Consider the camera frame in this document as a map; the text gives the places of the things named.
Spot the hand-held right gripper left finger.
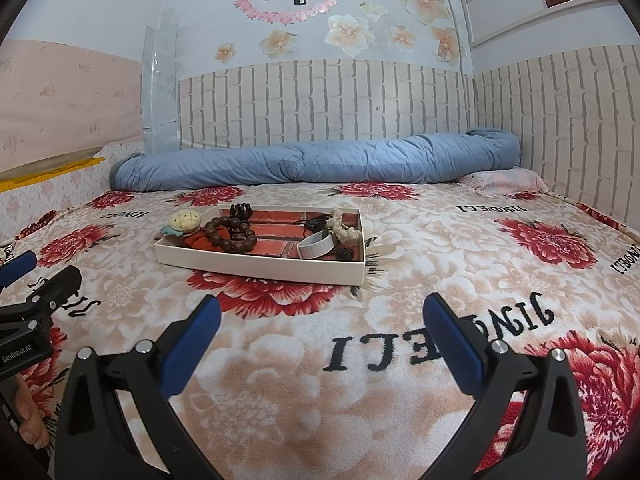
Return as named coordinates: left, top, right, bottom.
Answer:
left=54, top=295, right=223, bottom=480

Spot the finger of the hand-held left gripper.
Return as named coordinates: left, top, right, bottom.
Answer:
left=0, top=251, right=38, bottom=288
left=0, top=265, right=83, bottom=328

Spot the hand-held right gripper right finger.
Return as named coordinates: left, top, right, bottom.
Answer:
left=417, top=292, right=588, bottom=480

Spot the orange scrunchie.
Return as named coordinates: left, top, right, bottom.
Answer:
left=184, top=230, right=236, bottom=251

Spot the brown wooden bead bracelet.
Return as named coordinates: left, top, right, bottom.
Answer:
left=204, top=216, right=258, bottom=255

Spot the white tray with red lining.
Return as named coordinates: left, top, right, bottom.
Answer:
left=153, top=203, right=367, bottom=287

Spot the pineapple plush hair tie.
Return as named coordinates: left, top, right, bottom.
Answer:
left=161, top=210, right=202, bottom=237

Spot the white strap wristwatch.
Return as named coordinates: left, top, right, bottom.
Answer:
left=297, top=232, right=335, bottom=261

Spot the cream scrunchie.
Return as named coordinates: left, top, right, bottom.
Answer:
left=325, top=211, right=362, bottom=243

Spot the person's left hand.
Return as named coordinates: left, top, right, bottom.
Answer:
left=10, top=375, right=53, bottom=449

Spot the yellow cloth strip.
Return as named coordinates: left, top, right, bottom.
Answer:
left=0, top=156, right=106, bottom=193

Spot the floral printed blanket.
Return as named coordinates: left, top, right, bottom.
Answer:
left=0, top=182, right=640, bottom=480

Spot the pink pillow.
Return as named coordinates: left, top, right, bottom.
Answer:
left=457, top=167, right=549, bottom=197

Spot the rolled blue quilt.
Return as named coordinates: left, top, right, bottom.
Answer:
left=109, top=129, right=521, bottom=192

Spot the clear plastic sheet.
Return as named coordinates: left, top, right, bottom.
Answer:
left=141, top=22, right=182, bottom=153

